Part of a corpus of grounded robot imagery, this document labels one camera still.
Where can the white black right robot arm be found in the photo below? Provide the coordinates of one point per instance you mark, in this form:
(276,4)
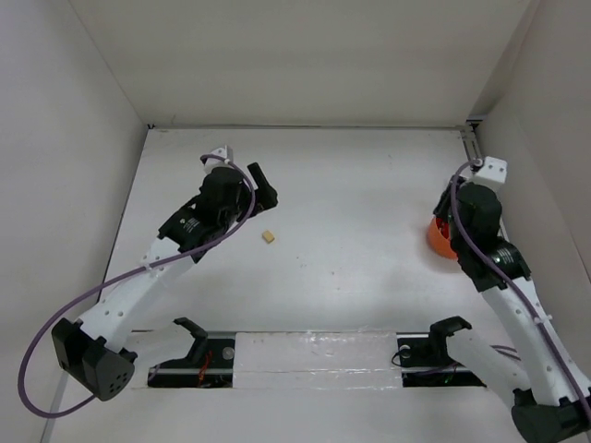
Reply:
(545,391)

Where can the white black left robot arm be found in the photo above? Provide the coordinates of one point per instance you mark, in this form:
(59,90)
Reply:
(93,349)

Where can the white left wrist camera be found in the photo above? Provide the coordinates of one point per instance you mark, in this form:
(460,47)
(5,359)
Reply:
(219,157)

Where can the yellow eraser cube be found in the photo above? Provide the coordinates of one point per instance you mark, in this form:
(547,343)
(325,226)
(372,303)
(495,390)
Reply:
(268,237)

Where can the aluminium frame rail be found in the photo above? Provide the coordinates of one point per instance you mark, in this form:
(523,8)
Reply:
(469,138)

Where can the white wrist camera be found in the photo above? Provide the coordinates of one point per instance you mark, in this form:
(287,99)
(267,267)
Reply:
(219,157)
(489,172)

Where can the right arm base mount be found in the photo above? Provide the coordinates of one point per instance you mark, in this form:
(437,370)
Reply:
(424,361)

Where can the orange round stationery container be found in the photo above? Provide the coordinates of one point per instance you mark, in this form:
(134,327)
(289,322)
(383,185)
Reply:
(439,240)

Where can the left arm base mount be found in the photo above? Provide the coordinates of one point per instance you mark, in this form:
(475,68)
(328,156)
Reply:
(207,364)

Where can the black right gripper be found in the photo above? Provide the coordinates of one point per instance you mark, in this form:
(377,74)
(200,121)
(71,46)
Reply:
(441,207)

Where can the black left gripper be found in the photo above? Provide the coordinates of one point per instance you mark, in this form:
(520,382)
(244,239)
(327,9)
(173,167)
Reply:
(264,194)

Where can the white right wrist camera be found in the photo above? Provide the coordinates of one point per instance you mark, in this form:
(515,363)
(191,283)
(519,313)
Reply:
(489,172)

